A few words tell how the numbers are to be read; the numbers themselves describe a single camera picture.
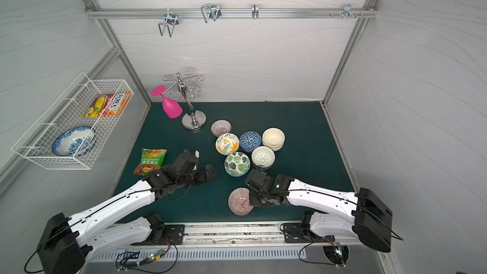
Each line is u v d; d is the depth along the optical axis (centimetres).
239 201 81
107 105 73
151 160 91
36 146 56
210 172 72
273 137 99
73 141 63
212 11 76
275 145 93
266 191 59
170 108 96
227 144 98
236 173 88
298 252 65
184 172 62
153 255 69
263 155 93
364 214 41
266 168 84
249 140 99
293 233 73
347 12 77
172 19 78
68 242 39
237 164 91
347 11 76
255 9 72
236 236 74
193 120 111
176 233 74
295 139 94
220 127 105
